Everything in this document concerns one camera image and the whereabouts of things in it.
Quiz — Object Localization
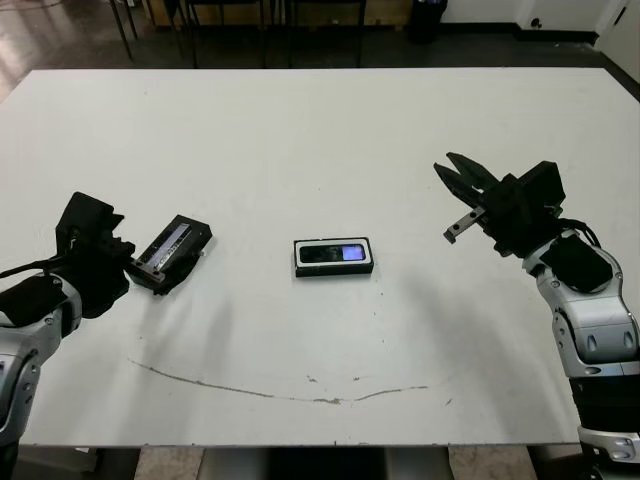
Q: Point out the plywood shipping crate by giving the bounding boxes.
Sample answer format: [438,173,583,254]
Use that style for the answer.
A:
[364,0,412,26]

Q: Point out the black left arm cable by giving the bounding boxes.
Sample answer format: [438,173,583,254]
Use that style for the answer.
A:
[0,252,71,281]

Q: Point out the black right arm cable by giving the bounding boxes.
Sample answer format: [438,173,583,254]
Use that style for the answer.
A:
[557,215,601,249]

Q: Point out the black box lid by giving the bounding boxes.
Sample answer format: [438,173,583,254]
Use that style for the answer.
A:
[124,214,214,297]

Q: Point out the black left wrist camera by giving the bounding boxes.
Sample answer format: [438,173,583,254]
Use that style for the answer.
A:
[54,192,125,256]

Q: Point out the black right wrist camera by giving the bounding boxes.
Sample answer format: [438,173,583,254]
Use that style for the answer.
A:
[517,159,569,219]

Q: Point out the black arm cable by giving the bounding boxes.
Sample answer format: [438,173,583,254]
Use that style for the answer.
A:
[557,215,601,249]
[0,252,71,281]

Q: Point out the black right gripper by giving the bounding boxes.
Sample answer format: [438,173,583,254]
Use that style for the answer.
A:
[433,152,564,257]

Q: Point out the black box base white lining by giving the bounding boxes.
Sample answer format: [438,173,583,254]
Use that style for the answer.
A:
[292,234,375,279]

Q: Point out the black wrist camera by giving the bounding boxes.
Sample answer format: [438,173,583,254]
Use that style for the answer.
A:
[54,192,125,256]
[517,159,569,219]

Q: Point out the black trash bin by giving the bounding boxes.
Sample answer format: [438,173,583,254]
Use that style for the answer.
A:
[408,0,448,45]

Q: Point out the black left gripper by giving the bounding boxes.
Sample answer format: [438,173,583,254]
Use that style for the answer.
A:
[62,234,174,317]

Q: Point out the grey robot torso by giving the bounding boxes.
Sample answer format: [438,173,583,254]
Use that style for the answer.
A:
[199,446,451,480]

